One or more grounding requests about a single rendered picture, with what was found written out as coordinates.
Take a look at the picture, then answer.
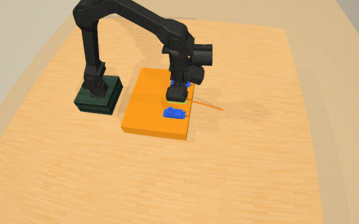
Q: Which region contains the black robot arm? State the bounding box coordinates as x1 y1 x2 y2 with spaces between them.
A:
72 0 213 98

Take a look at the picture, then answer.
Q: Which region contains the orange flat panel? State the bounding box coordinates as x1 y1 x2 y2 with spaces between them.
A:
121 67 195 140

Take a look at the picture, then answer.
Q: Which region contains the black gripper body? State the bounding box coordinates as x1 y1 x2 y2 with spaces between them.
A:
166 58 192 103

